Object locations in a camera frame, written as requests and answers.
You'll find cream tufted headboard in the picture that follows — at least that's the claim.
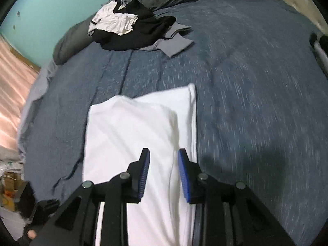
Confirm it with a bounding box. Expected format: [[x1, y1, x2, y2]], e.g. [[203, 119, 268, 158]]
[[272, 0, 324, 35]]

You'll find light grey blanket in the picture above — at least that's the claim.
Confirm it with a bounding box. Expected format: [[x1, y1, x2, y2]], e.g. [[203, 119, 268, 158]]
[[17, 61, 60, 162]]

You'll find small grey cloth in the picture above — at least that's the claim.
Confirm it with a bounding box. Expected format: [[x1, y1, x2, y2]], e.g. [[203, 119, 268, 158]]
[[110, 0, 129, 9]]

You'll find folded black garment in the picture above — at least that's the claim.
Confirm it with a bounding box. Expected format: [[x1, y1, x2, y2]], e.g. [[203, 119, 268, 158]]
[[310, 32, 328, 48]]

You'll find pile of unfolded clothes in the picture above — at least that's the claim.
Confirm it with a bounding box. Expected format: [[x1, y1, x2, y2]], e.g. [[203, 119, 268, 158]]
[[92, 0, 177, 52]]

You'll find white long-sleeve shirt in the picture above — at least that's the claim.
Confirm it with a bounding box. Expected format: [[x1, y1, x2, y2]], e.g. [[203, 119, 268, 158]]
[[82, 83, 198, 246]]

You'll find person's left hand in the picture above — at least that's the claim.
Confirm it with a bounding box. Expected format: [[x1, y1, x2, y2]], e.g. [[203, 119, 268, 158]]
[[23, 224, 39, 244]]

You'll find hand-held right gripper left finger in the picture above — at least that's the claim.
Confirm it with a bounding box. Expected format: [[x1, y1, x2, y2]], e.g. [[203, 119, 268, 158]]
[[31, 148, 150, 246]]

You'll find clear plastic bag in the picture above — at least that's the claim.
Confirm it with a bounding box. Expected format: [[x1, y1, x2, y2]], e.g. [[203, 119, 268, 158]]
[[0, 156, 27, 211]]

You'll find folded grey garment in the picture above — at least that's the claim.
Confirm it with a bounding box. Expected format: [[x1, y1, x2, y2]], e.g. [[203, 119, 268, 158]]
[[314, 42, 328, 76]]

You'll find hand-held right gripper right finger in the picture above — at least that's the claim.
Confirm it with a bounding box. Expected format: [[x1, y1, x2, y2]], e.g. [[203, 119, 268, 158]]
[[178, 148, 295, 246]]

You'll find pink curtain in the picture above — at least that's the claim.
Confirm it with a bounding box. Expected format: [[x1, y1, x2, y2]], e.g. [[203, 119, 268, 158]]
[[0, 36, 39, 154]]

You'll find white garment with black trim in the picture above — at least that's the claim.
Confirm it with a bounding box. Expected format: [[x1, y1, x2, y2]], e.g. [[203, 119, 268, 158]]
[[88, 0, 139, 37]]

